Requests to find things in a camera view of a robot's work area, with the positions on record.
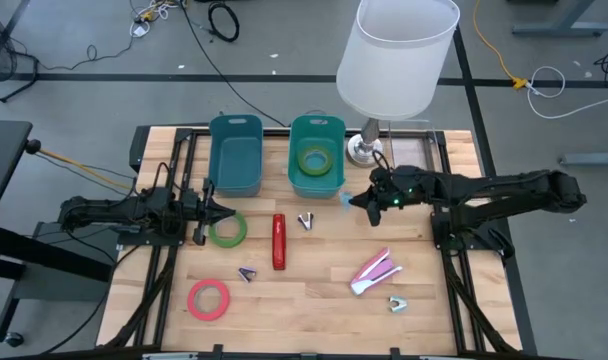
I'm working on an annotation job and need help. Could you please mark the black caster wheel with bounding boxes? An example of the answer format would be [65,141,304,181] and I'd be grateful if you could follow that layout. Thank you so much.
[2,330,26,349]

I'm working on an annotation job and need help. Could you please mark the pink stapler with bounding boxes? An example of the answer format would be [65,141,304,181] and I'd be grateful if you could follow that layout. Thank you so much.
[348,246,404,297]

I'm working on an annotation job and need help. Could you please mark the dark teal plastic bin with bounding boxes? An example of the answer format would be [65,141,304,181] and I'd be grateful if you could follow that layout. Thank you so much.
[207,113,265,199]

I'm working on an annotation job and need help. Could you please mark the black aluminium table frame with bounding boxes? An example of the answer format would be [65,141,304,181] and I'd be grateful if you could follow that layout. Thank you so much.
[96,124,524,360]

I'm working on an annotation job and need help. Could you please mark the silver table lamp white shade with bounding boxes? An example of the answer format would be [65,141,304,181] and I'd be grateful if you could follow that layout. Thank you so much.
[335,0,462,170]

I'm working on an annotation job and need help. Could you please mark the dark green tape roll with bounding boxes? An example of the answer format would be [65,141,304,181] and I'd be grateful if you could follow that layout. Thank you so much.
[296,145,335,178]

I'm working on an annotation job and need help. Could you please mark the long black floor cable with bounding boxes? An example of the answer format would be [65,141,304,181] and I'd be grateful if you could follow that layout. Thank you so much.
[176,0,289,129]

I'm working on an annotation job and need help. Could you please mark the teal plastic bin with label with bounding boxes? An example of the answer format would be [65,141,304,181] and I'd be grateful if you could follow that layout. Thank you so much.
[287,114,349,200]

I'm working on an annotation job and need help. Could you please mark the black side table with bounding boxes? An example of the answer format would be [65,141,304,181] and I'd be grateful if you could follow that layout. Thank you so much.
[0,118,114,346]

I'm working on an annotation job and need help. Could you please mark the orange cable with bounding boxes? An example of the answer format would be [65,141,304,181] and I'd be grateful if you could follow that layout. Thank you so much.
[37,146,135,194]

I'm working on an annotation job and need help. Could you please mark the clear plastic container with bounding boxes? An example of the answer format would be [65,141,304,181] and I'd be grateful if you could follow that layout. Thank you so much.
[386,117,448,174]

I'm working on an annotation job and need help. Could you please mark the thin black floor cable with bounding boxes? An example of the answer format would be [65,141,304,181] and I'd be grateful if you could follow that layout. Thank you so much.
[33,34,135,72]

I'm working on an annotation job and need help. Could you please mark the red tape roll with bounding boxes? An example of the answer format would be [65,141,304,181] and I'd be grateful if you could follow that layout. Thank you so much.
[186,278,231,322]

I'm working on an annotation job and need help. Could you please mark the red stapler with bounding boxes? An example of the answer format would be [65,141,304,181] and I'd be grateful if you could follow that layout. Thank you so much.
[271,213,288,272]

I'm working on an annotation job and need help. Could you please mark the tangled white yellow cables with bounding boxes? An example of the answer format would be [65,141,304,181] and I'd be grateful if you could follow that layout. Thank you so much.
[131,0,188,25]

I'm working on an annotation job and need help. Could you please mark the bright green tape roll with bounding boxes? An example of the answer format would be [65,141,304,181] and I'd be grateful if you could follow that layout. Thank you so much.
[207,211,249,249]

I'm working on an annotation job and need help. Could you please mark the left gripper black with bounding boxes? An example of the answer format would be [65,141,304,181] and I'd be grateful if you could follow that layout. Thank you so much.
[179,177,238,247]

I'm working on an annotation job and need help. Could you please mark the black cable bundle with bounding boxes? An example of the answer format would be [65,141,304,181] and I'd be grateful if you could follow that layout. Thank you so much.
[103,243,179,349]
[441,249,520,354]

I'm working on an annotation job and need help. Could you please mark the black coiled cable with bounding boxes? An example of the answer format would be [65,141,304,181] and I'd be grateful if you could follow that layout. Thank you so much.
[206,1,241,44]

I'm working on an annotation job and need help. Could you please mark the grey floor plate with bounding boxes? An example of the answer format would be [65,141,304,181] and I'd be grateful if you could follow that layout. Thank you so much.
[13,221,121,303]

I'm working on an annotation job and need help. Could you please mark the grey floor bar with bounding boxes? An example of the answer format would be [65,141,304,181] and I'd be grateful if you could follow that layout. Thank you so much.
[557,151,608,167]

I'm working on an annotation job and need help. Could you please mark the yellow extension cable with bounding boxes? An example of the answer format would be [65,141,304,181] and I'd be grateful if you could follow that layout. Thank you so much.
[472,0,530,92]

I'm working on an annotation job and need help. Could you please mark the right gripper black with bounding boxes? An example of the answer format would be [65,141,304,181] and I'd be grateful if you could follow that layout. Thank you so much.
[349,167,422,228]

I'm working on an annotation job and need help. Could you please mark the white floor cable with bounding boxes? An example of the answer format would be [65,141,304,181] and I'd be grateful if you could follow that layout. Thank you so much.
[525,64,608,121]

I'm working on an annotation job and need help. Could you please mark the grey desk foot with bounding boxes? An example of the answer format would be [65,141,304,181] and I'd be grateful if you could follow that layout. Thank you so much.
[511,0,608,38]

